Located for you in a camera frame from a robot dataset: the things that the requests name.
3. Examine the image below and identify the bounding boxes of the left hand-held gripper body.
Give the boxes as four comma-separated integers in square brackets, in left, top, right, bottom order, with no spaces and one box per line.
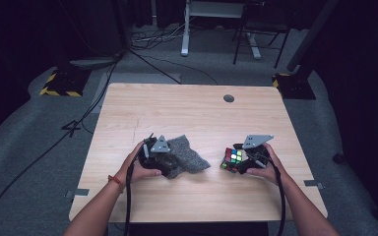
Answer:
[138,132,172,175]

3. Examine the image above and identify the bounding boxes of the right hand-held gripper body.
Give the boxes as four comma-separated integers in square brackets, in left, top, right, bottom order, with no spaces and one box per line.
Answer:
[242,134,275,170]

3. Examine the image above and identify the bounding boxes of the multicoloured puzzle cube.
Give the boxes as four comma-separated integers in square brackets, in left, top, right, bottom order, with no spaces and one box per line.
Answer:
[219,147,244,174]

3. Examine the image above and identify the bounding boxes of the grey fuzzy cloth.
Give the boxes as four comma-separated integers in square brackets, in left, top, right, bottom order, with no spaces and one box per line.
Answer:
[164,134,212,180]

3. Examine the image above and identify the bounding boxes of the person's right hand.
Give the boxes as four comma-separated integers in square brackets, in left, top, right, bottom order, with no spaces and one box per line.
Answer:
[246,143,288,187]

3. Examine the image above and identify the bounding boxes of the black stand base yellow stripes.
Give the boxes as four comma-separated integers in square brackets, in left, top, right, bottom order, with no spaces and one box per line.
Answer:
[272,72,317,100]
[39,67,92,98]

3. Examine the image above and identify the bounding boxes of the person's dark clothing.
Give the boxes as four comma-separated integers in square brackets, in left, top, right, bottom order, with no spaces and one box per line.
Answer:
[129,221,270,236]

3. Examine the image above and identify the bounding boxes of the black caster wheel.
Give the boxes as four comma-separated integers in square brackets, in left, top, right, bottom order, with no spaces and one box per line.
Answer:
[332,151,346,165]

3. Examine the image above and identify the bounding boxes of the black chair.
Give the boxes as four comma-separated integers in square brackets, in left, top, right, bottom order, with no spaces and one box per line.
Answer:
[232,0,291,70]

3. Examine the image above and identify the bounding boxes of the slanted dark stand pole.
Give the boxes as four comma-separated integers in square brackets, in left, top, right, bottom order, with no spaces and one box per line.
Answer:
[286,0,341,74]

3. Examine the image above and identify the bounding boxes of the right hand-held gripper black cable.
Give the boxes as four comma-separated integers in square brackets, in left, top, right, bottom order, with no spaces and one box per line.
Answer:
[268,156,287,236]

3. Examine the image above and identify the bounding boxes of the hand-held gripper black cable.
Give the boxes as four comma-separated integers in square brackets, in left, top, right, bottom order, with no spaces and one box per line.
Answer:
[123,144,146,236]
[268,156,287,236]

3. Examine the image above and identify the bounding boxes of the left hand-held gripper black cable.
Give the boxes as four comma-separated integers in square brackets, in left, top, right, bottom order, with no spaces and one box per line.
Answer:
[123,144,146,236]

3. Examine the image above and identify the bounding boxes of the red bracelet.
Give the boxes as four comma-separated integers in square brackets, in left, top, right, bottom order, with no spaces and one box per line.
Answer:
[107,174,126,194]

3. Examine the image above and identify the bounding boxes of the grey table bracket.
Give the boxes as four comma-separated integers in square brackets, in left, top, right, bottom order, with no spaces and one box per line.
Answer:
[302,179,326,191]
[64,188,91,200]

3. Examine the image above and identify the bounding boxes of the thin black floor cable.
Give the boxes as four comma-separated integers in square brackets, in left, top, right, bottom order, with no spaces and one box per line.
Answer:
[129,49,220,87]

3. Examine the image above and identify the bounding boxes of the bundle of floor cables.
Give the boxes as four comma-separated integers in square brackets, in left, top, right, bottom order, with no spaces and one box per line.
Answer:
[130,22,196,51]

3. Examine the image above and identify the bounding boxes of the long black floor cable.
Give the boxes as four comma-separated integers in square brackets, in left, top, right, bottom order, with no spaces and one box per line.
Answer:
[0,53,124,234]

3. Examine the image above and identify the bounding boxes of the white desk frame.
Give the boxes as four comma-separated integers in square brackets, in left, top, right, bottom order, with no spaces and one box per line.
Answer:
[180,0,262,60]

